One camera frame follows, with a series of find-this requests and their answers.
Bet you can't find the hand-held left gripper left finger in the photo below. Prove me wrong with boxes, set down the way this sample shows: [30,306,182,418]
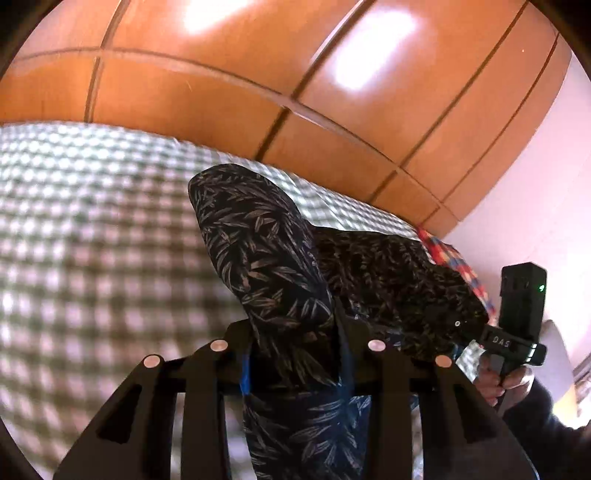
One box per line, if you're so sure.
[53,318,256,480]

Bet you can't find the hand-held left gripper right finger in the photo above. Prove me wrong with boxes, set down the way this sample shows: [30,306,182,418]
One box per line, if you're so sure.
[333,318,541,480]

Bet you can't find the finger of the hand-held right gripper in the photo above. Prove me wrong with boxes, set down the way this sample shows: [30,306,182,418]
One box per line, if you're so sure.
[427,305,486,357]

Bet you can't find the dark leaf print pants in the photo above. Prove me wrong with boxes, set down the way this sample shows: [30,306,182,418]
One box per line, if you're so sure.
[188,164,490,480]

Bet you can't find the person's right forearm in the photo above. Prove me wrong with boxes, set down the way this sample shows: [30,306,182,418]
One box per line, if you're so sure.
[501,378,591,480]

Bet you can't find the person's right hand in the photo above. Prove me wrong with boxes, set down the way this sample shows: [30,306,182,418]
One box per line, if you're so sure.
[475,353,536,411]

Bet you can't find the white cloth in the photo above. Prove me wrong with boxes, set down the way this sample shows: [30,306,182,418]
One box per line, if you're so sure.
[539,318,579,412]

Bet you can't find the red plaid cloth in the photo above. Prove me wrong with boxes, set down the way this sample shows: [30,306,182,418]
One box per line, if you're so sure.
[416,225,500,325]

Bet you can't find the bed with green checked sheet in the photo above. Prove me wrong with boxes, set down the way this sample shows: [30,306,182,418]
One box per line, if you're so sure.
[0,121,486,480]

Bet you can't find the wooden wardrobe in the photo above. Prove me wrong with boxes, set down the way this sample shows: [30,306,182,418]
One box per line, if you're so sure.
[0,0,574,237]

